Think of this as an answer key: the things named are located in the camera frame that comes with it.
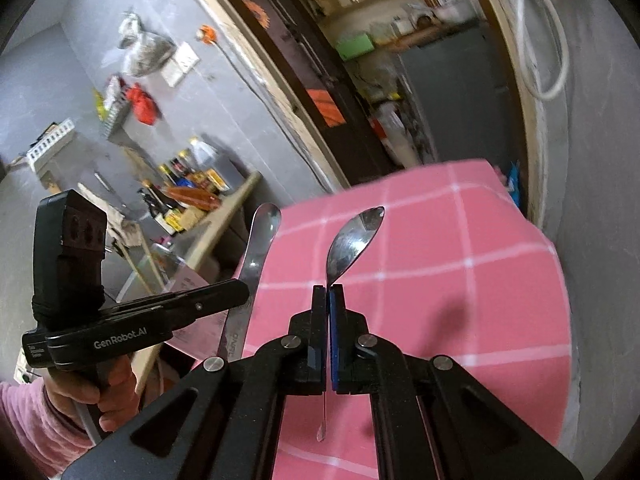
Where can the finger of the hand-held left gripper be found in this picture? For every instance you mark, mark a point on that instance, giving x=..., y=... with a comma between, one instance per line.
x=220, y=294

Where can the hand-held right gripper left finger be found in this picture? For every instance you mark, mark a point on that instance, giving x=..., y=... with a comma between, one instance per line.
x=319, y=350

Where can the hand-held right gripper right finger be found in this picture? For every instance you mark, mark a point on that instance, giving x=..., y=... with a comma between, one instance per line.
x=336, y=340

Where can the metal table knife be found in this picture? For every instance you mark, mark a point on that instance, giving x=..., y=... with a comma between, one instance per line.
x=262, y=230

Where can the metal spoon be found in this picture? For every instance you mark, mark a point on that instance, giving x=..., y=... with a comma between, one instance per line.
x=350, y=250

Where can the person's left forearm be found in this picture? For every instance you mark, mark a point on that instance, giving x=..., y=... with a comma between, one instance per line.
x=30, y=425

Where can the person's left hand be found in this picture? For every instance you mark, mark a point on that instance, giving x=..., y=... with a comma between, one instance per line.
x=70, y=400

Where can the beige kitchen counter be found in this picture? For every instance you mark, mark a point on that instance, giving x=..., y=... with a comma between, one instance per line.
x=230, y=205

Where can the yellow label soy sauce bottle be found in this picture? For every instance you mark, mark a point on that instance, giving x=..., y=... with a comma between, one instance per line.
x=175, y=216

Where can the white label glass bottle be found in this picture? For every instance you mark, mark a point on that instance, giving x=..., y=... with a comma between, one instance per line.
x=150, y=199

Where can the red snack packet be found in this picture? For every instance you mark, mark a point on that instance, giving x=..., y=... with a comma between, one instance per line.
x=192, y=196

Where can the pink checked tablecloth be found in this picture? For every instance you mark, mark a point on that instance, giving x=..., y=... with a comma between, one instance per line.
x=425, y=260

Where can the red plastic bag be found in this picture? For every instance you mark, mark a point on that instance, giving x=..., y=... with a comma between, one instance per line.
x=141, y=104

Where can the grey plastic bag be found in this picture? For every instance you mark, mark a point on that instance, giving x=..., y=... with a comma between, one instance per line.
x=145, y=50

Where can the dark door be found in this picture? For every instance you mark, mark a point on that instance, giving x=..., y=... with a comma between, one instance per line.
x=300, y=60

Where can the grey cabinet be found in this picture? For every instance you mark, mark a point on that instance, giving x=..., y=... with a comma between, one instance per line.
x=450, y=90

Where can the green box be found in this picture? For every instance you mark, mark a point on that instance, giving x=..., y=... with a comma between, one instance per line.
x=354, y=46

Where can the white wall rack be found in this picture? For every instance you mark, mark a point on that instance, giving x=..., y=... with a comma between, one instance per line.
x=50, y=142

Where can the white wall socket plate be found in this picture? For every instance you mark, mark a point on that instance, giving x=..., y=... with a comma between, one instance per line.
x=181, y=64

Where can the orange wall hook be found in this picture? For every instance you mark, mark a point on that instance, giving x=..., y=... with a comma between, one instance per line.
x=207, y=34

